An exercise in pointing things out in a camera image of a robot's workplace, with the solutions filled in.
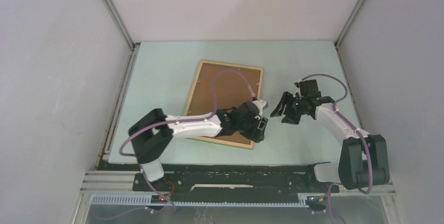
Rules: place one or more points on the aluminium base extrusion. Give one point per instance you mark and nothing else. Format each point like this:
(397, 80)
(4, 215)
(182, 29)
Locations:
(123, 181)

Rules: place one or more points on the right aluminium corner post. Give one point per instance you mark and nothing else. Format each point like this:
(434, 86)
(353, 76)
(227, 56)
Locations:
(349, 22)

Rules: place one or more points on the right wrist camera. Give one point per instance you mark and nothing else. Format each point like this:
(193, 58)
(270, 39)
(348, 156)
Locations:
(297, 93)

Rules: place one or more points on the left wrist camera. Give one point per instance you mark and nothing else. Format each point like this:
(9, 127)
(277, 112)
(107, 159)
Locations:
(261, 104)

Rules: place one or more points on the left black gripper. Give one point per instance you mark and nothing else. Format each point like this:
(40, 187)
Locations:
(258, 135)

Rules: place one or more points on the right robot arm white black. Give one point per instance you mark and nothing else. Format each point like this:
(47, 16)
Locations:
(363, 161)

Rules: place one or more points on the aluminium corner post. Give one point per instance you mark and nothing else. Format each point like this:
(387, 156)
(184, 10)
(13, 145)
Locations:
(349, 22)
(117, 19)

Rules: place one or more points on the grey cable duct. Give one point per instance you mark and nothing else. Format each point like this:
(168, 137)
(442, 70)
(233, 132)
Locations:
(154, 200)

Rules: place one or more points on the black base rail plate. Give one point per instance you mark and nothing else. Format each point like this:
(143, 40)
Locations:
(273, 184)

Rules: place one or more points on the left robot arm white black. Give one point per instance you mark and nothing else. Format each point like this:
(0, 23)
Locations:
(151, 135)

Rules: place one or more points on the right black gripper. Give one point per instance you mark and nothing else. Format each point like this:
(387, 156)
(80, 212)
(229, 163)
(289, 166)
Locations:
(290, 118)

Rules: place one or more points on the left aluminium corner post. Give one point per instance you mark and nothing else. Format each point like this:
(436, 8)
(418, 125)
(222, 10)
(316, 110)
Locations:
(117, 19)

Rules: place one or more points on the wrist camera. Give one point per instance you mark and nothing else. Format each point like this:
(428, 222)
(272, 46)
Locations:
(297, 93)
(261, 104)

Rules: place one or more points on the wooden picture frame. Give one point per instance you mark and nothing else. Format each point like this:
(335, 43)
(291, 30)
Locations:
(190, 94)

